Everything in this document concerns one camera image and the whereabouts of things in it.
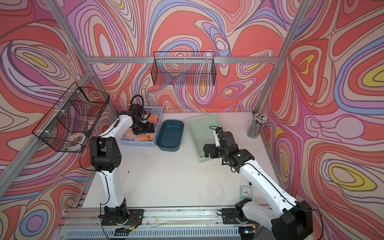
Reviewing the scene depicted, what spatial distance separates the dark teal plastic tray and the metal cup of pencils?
1.58 ft

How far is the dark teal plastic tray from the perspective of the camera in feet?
3.24

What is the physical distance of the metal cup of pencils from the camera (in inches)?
36.6
